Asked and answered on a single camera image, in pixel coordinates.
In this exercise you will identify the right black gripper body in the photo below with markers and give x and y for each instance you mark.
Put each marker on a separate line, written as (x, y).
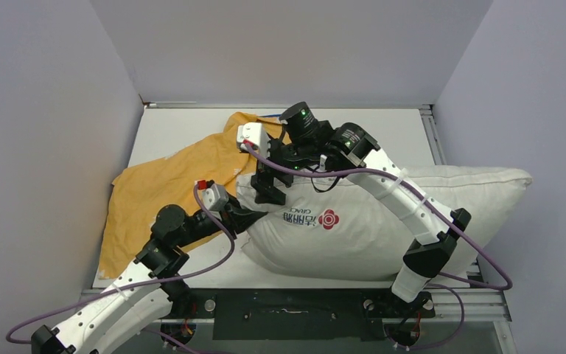
(290, 155)

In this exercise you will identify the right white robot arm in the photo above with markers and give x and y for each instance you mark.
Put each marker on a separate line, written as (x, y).
(312, 148)

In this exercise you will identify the white pillow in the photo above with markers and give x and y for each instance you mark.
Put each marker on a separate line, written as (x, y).
(330, 229)

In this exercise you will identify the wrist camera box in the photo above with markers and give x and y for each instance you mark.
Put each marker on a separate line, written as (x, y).
(213, 196)
(255, 135)

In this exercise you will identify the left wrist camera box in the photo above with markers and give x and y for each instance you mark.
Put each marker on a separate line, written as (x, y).
(213, 196)

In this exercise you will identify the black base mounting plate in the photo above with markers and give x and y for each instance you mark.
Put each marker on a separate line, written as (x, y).
(303, 314)

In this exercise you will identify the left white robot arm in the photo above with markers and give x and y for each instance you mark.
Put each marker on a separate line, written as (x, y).
(148, 288)

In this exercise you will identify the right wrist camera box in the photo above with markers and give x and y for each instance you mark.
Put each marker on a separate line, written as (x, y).
(255, 135)

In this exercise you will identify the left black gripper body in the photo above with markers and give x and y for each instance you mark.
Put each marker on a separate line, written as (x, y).
(230, 220)

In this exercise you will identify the yellow and blue pillowcase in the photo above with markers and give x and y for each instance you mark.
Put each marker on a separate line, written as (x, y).
(174, 148)

